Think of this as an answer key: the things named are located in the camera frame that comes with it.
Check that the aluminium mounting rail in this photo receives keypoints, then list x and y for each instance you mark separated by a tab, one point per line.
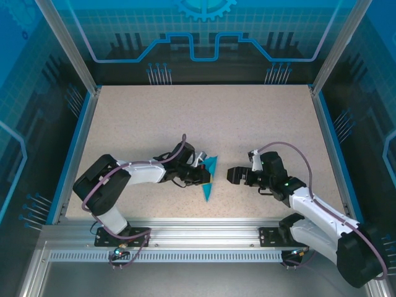
201	232

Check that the aluminium frame post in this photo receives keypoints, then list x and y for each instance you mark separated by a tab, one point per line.
74	52
336	52

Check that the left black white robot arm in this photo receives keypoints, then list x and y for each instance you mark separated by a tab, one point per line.
99	185

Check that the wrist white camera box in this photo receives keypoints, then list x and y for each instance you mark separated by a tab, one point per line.
256	162
201	156

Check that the aluminium table side rail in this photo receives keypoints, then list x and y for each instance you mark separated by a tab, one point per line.
77	154
332	154

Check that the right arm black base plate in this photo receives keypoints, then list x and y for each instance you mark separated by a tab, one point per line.
269	236

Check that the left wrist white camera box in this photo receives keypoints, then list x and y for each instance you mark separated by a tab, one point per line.
201	156

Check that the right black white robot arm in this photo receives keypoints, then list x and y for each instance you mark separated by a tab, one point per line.
359	256

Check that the blue paper sheet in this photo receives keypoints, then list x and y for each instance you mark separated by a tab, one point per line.
212	164

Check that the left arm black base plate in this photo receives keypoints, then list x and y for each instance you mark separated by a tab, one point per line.
105	239

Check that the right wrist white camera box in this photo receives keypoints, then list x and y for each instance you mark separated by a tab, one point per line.
256	162

